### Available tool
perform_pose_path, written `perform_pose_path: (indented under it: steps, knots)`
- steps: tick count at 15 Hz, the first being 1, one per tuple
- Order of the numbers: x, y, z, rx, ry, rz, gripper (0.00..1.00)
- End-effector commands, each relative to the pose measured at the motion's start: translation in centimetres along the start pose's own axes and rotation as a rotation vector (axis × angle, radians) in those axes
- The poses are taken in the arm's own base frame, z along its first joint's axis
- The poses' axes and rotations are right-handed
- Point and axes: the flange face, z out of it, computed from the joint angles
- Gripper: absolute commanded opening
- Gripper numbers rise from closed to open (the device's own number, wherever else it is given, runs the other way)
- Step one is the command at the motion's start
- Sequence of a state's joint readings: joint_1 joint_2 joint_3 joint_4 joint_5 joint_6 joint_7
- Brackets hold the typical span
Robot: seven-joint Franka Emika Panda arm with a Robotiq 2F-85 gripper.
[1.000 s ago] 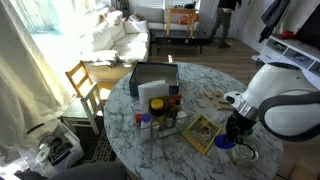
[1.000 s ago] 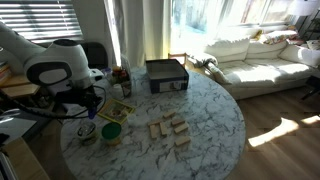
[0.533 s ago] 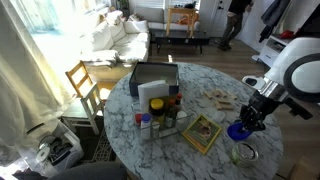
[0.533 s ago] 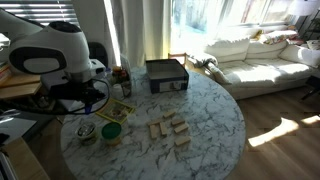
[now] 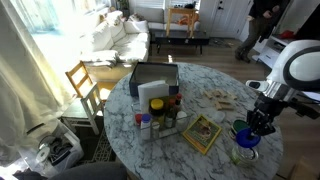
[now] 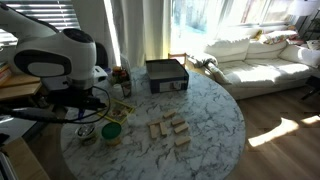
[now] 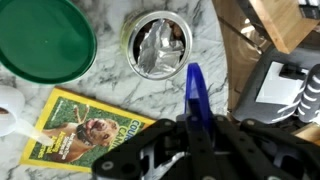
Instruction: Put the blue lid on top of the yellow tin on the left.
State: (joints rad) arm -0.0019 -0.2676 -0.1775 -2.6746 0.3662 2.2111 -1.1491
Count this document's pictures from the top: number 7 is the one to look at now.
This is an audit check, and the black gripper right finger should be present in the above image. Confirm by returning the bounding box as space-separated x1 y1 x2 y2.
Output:
199 114 320 180

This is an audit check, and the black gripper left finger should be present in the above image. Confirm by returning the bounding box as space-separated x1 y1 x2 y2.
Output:
91 114 203 180

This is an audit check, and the blue plastic lid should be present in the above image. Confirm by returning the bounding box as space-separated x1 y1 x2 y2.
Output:
184 62 214 134

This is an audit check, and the yellow tin with foil seal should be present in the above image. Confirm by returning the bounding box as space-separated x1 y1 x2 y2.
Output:
119 9 194 81

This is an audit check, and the green round lid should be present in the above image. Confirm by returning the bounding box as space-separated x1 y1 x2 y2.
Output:
0 0 98 85

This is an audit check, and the white paper sheet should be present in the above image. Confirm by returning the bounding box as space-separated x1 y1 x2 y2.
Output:
255 61 310 106

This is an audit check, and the yellow dog magazine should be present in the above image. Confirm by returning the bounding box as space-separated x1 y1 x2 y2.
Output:
19 87 157 174

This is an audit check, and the black white striped object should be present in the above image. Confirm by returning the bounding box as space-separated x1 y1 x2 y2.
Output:
297 64 320 124

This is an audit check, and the small black device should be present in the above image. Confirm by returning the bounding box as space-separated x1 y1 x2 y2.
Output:
278 63 306 81

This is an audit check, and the white plastic scoop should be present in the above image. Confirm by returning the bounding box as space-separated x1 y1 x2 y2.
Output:
0 84 55 148

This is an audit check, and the black cable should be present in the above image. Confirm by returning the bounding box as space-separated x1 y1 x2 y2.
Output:
218 15 264 54

